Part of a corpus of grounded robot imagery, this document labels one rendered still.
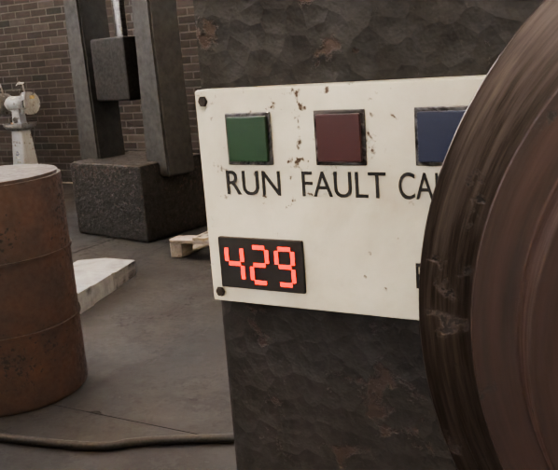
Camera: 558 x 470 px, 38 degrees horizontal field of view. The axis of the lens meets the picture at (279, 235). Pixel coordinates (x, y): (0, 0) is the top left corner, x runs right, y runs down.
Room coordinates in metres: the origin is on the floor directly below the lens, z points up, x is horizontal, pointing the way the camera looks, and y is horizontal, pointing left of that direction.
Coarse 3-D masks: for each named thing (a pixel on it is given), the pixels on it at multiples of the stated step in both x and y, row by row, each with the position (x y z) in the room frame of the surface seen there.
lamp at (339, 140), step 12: (324, 120) 0.61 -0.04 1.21; (336, 120) 0.60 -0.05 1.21; (348, 120) 0.60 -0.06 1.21; (324, 132) 0.61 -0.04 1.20; (336, 132) 0.60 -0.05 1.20; (348, 132) 0.60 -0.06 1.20; (360, 132) 0.59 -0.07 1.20; (324, 144) 0.61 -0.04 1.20; (336, 144) 0.60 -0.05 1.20; (348, 144) 0.60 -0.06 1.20; (360, 144) 0.59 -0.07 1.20; (324, 156) 0.61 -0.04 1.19; (336, 156) 0.60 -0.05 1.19; (348, 156) 0.60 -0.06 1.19; (360, 156) 0.59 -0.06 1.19
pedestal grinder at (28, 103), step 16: (0, 96) 8.72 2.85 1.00; (16, 96) 8.66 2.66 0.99; (32, 96) 8.60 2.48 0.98; (0, 112) 8.68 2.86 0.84; (16, 112) 8.63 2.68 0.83; (32, 112) 8.57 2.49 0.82; (16, 128) 8.55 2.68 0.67; (16, 144) 8.62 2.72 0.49; (32, 144) 8.69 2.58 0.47; (16, 160) 8.62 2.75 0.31; (32, 160) 8.65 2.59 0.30
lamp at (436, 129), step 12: (420, 120) 0.57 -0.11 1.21; (432, 120) 0.56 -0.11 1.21; (444, 120) 0.56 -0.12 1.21; (456, 120) 0.55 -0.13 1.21; (420, 132) 0.57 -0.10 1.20; (432, 132) 0.56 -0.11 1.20; (444, 132) 0.56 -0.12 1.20; (420, 144) 0.57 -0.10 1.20; (432, 144) 0.56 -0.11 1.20; (444, 144) 0.56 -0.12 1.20; (420, 156) 0.57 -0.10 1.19; (432, 156) 0.56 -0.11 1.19; (444, 156) 0.56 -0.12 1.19
